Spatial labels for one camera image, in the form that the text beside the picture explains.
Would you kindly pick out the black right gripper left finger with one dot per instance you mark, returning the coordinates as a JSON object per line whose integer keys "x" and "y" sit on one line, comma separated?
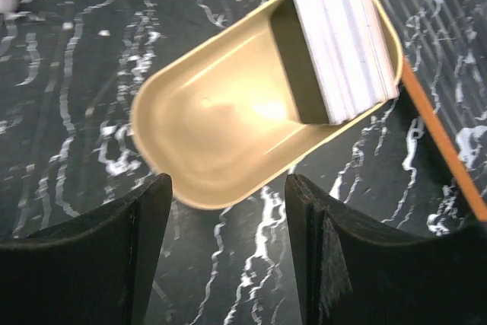
{"x": 97, "y": 268}

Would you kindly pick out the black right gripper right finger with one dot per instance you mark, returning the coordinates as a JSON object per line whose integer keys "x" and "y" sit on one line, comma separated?
{"x": 352, "y": 269}

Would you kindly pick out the beige oval card tray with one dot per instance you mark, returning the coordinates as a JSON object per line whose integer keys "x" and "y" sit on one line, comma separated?
{"x": 221, "y": 120}

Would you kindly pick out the stack of credit cards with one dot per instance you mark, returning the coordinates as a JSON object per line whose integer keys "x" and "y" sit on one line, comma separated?
{"x": 335, "y": 57}

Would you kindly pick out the orange wooden shelf rack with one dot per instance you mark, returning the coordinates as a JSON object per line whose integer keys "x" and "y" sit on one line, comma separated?
{"x": 444, "y": 45}

